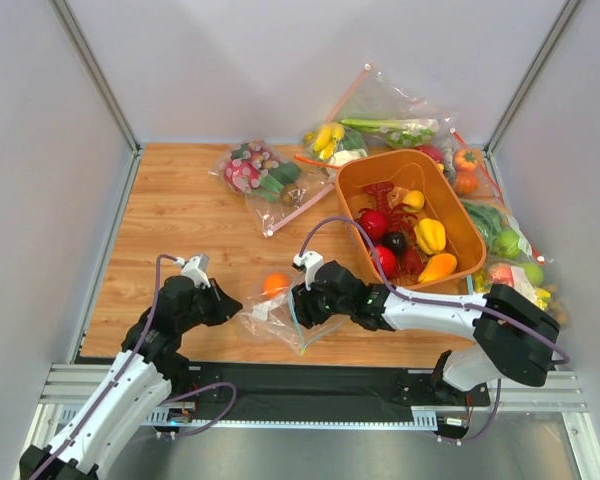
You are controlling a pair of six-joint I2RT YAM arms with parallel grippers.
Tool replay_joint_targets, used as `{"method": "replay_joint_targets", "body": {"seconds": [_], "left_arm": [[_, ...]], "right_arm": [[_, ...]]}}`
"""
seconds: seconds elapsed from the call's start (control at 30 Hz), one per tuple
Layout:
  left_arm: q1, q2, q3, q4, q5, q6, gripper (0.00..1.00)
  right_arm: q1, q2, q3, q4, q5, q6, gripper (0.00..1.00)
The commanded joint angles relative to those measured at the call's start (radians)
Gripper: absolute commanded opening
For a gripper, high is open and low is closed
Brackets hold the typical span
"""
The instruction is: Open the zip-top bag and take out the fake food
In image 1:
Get clear blue zip bag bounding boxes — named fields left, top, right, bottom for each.
left=237, top=267, right=345, bottom=356

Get orange toy orange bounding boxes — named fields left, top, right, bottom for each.
left=262, top=272, right=291, bottom=299

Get red toy apple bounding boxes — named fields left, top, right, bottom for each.
left=374, top=245, right=399, bottom=279

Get dark toy plum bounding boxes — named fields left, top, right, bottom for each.
left=381, top=231, right=408, bottom=256

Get red toy tomato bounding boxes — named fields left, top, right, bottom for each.
left=357, top=209, right=389, bottom=241

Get yellow toy bell pepper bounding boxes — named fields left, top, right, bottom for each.
left=414, top=218, right=446, bottom=255

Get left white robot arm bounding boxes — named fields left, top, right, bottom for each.
left=19, top=275, right=243, bottom=479

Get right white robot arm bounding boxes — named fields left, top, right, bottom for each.
left=290, top=252, right=566, bottom=392

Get dragon fruit zip bag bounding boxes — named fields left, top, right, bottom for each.
left=210, top=139, right=334, bottom=238

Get banana cauliflower zip bag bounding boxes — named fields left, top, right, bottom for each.
left=294, top=122, right=369, bottom=176

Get green apple zip bag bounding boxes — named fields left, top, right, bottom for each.
left=461, top=198, right=547, bottom=265

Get orange pumpkin zip bag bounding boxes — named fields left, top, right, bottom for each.
left=415, top=128, right=503, bottom=203

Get potato banana zip bag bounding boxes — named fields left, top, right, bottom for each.
left=471, top=257, right=569, bottom=326

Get green vegetable zip bag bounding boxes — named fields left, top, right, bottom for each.
left=329, top=63, right=458, bottom=149

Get black base mat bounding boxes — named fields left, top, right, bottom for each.
left=167, top=362, right=490, bottom=423

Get red toy lobster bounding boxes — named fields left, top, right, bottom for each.
left=359, top=182, right=424, bottom=278

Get yellow orange toy mango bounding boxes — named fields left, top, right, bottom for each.
left=418, top=253, right=457, bottom=283

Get orange plastic bin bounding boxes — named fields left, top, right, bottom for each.
left=335, top=149, right=486, bottom=294

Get yellow toy pepper in bin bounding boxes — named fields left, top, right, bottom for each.
left=402, top=190, right=425, bottom=213

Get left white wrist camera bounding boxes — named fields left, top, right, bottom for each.
left=173, top=254, right=211, bottom=288

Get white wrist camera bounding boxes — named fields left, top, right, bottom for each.
left=292, top=250, right=324, bottom=290
left=173, top=254, right=211, bottom=288

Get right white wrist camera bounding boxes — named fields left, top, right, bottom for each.
left=292, top=250, right=324, bottom=290

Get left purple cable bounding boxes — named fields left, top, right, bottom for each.
left=27, top=253, right=239, bottom=480

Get purple cable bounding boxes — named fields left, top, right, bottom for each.
left=298, top=214, right=571, bottom=446
left=27, top=253, right=239, bottom=480

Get aluminium frame rail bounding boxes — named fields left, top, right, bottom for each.
left=12, top=339, right=600, bottom=480

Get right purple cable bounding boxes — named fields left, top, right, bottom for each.
left=298, top=214, right=571, bottom=446

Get left aluminium post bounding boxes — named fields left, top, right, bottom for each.
left=49, top=0, right=141, bottom=154

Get aluminium post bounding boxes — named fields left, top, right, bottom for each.
left=49, top=0, right=141, bottom=154
left=484, top=0, right=584, bottom=156

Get right aluminium post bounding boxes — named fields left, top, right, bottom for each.
left=484, top=0, right=584, bottom=156

